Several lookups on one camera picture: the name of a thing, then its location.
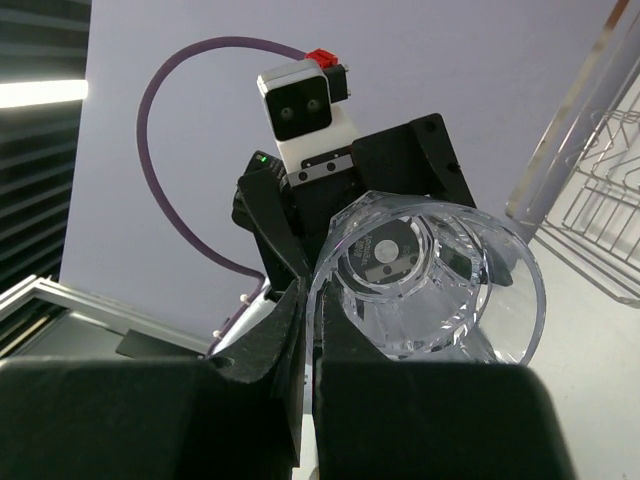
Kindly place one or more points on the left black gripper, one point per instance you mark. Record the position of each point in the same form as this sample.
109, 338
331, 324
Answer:
289, 216

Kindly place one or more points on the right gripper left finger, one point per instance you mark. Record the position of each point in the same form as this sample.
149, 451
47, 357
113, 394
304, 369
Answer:
237, 415

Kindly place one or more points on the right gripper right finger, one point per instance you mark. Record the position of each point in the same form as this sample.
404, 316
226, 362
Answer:
381, 419

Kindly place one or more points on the clear plastic cup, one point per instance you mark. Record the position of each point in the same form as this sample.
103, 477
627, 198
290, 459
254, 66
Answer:
423, 279

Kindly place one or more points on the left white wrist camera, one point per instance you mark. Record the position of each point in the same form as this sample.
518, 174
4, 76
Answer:
305, 121

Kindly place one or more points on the wire dish rack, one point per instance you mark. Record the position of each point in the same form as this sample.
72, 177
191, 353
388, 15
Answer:
579, 196

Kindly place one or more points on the aluminium mounting rail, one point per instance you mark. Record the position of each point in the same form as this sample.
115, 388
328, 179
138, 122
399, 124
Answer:
42, 318

